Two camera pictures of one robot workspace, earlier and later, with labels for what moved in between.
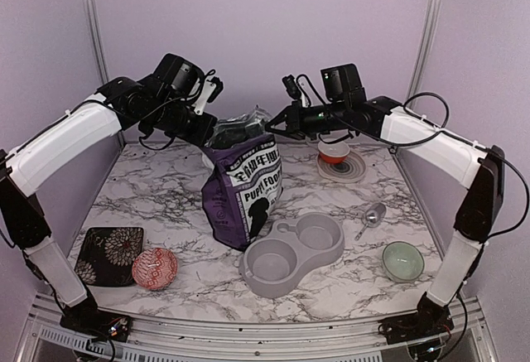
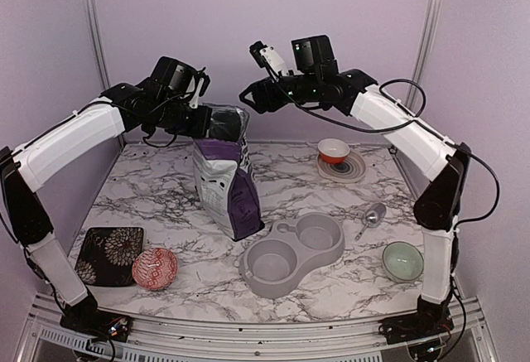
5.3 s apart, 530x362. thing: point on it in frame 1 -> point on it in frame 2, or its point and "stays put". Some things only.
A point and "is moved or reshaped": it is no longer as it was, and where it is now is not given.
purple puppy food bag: (243, 186) is moved or reshaped
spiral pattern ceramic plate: (349, 171) stays put
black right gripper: (297, 121) -> (264, 92)
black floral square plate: (107, 256) stays put
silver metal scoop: (373, 217) stays put
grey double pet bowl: (272, 267) stays put
